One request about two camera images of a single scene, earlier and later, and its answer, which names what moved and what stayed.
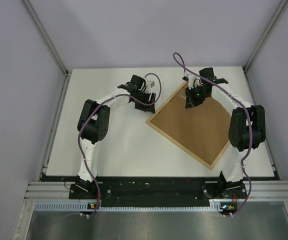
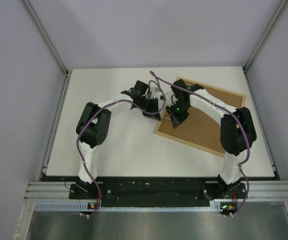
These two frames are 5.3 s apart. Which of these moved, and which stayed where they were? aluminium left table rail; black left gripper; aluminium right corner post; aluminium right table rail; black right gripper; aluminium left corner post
Moved: black left gripper; black right gripper
Stayed: aluminium left corner post; aluminium right corner post; aluminium left table rail; aluminium right table rail
